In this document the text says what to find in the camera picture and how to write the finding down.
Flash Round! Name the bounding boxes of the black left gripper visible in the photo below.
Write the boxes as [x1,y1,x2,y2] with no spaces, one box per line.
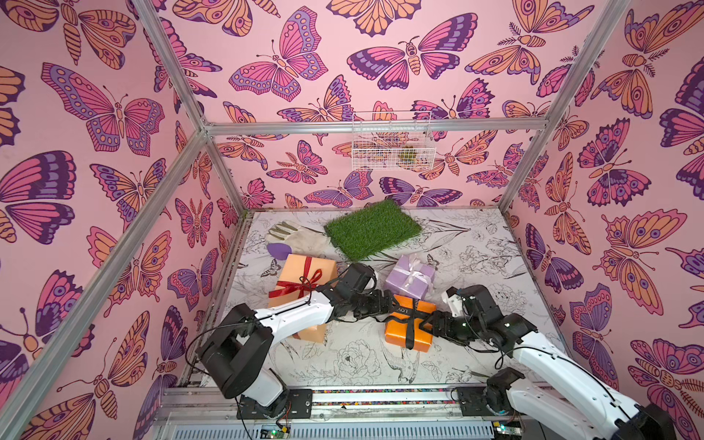
[348,290,402,319]

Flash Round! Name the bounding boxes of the black lettered ribbon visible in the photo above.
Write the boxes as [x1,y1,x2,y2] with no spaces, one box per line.
[384,296,441,351]

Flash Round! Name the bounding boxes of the orange gift box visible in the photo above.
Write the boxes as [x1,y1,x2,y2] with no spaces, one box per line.
[383,295,439,354]

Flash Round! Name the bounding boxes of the lilac gift box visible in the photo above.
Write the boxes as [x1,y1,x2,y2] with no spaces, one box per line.
[384,254,436,300]

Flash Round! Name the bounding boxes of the large tan gift box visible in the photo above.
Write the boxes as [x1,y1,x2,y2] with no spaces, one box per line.
[268,252,339,345]

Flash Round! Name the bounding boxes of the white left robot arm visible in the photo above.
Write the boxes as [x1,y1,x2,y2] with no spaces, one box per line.
[194,263,398,417]

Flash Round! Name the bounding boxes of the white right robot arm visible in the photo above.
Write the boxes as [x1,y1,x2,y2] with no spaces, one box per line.
[420,285,677,439]

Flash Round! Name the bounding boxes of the white satin ribbon bow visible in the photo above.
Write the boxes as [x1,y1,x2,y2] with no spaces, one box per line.
[396,255,436,296]

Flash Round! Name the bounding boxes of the red ribbon bow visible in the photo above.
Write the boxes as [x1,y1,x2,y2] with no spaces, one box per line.
[269,254,325,299]

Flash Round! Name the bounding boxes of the green artificial grass mat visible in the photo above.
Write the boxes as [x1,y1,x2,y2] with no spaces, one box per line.
[324,200,423,261]

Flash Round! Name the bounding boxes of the beige gardening glove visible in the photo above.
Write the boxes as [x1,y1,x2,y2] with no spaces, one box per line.
[266,222,331,257]

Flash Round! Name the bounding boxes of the purple pink hand trowel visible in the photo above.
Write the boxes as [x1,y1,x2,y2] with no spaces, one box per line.
[267,243,293,260]

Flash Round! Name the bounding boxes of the green item in basket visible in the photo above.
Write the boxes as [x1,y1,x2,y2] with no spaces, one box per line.
[398,146,417,166]

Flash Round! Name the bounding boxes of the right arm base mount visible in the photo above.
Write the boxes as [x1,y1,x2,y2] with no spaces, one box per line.
[454,368,525,416]

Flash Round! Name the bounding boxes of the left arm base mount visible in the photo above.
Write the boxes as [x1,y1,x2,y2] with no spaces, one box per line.
[236,389,314,420]

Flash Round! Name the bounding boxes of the white wire basket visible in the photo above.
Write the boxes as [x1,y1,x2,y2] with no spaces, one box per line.
[349,119,436,172]

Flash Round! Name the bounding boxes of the aluminium front rail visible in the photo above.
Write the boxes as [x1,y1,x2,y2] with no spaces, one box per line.
[147,383,625,440]

